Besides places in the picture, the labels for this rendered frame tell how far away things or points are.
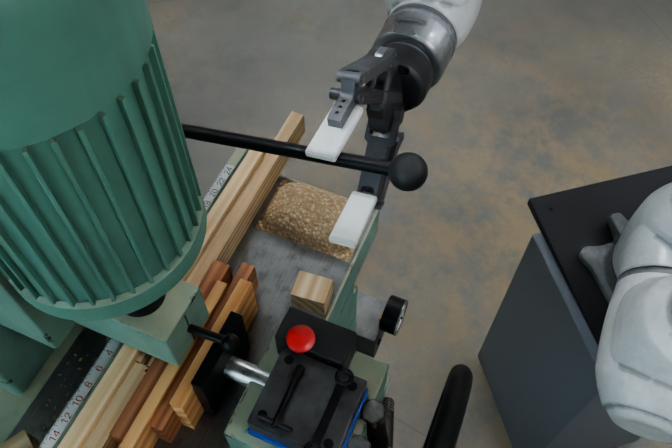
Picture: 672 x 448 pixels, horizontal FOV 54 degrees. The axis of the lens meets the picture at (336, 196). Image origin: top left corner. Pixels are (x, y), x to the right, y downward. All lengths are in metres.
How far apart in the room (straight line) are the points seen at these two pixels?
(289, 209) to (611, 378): 0.49
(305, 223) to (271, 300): 0.11
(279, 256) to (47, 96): 0.55
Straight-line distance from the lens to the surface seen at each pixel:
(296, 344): 0.69
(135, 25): 0.41
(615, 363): 1.00
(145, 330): 0.72
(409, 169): 0.57
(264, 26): 2.59
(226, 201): 0.88
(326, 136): 0.62
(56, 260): 0.51
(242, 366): 0.76
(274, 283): 0.87
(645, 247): 1.09
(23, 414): 0.99
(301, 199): 0.89
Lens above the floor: 1.66
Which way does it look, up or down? 55 degrees down
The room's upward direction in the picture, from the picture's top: straight up
